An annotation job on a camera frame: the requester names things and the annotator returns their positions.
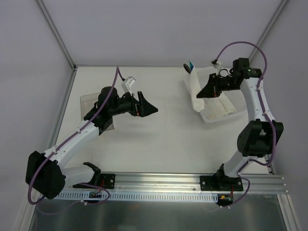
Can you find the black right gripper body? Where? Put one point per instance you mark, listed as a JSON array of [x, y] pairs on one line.
[[214, 84]]

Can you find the white perforated plastic basket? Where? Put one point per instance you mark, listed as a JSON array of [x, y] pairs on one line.
[[236, 97]]

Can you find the right green circuit board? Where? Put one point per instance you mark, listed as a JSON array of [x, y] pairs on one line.
[[226, 197]]

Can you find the white paper napkin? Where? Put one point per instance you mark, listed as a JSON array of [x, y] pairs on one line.
[[195, 88]]

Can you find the left aluminium frame post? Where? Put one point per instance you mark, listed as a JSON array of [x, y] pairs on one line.
[[53, 28]]

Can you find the white slotted cable duct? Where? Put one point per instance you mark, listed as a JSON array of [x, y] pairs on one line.
[[142, 196]]

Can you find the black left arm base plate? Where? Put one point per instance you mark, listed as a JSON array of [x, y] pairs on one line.
[[105, 180]]

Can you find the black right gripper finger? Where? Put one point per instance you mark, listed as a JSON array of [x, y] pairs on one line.
[[209, 87], [205, 95]]

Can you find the rolled napkin in basket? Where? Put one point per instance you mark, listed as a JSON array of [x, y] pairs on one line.
[[226, 104]]

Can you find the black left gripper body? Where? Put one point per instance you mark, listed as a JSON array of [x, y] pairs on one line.
[[138, 105]]

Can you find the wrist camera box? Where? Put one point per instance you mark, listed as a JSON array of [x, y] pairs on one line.
[[217, 65], [127, 84]]

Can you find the iridescent rainbow steak knife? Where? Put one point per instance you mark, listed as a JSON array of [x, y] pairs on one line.
[[191, 65]]

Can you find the aluminium frame post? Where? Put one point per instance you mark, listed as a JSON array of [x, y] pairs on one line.
[[261, 19], [53, 28]]

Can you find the left green circuit board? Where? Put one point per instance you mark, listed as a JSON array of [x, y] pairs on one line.
[[95, 194]]

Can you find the aluminium front rail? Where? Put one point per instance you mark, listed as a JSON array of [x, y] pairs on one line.
[[165, 182]]

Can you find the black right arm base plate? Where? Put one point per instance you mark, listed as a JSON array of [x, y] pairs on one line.
[[224, 183]]

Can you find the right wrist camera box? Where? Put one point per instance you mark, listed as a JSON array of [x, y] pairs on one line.
[[217, 65]]

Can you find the right aluminium frame post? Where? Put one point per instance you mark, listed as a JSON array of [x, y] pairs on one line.
[[261, 19]]

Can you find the green circuit board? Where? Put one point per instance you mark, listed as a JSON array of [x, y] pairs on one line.
[[95, 194], [226, 197]]

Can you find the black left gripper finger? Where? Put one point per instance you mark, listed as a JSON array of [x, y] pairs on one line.
[[142, 100], [146, 110]]

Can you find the black metal spoon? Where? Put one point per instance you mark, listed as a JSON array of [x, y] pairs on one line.
[[187, 68]]

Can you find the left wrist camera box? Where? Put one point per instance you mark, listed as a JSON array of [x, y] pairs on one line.
[[127, 84]]

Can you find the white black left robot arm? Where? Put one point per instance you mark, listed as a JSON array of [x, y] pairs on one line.
[[47, 172]]

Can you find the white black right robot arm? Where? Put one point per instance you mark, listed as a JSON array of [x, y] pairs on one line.
[[262, 133]]

